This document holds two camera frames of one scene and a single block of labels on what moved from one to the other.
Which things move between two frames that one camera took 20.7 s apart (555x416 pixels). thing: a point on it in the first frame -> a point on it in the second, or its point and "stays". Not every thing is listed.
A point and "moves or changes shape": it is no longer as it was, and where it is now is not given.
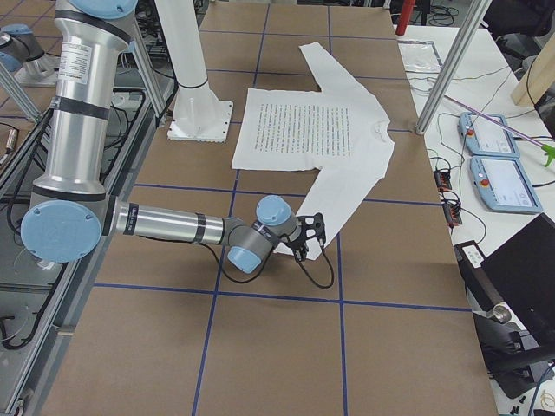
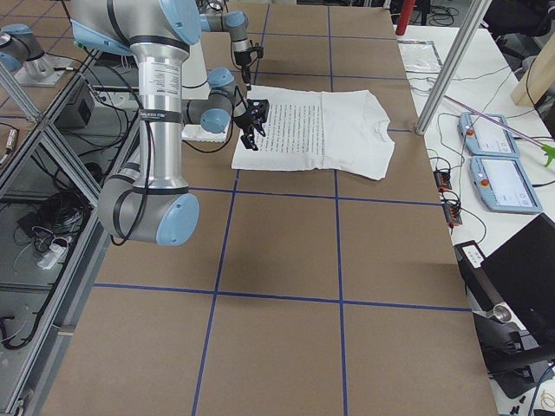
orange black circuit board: (442, 179) stays
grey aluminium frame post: (477, 13) stays
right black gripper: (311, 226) -> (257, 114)
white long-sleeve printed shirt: (337, 131) moves or changes shape
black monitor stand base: (507, 354) stays
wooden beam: (538, 78) stays
